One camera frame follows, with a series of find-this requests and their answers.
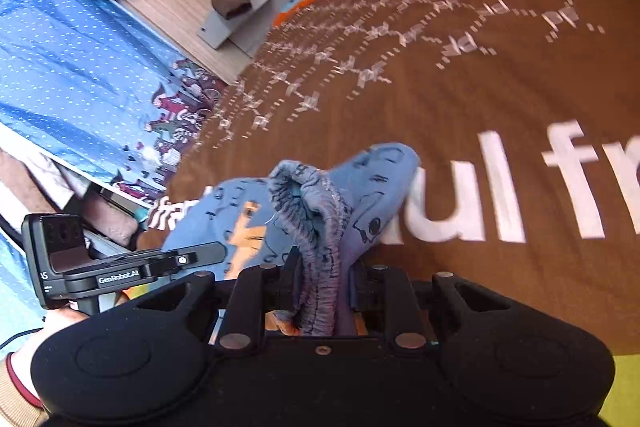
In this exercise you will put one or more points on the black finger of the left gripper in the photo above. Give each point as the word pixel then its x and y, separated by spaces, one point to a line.
pixel 196 256

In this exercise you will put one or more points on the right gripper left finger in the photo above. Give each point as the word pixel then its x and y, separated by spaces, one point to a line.
pixel 246 301

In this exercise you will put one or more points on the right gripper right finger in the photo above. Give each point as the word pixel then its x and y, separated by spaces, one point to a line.
pixel 386 300

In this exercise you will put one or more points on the blue patterned children's pants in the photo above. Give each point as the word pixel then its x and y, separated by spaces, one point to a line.
pixel 332 217

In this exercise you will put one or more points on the left forearm sleeve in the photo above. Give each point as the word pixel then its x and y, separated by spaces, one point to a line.
pixel 19 405

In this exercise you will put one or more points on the person's left hand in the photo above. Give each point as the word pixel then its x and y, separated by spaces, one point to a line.
pixel 21 360

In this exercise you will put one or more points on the hanging clothes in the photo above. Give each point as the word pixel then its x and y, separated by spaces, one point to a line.
pixel 33 183

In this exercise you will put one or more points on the blue dotted curtain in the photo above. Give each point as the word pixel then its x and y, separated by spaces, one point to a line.
pixel 101 92

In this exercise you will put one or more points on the paul frank colourful bedspread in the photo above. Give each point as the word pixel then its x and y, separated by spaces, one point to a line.
pixel 524 115

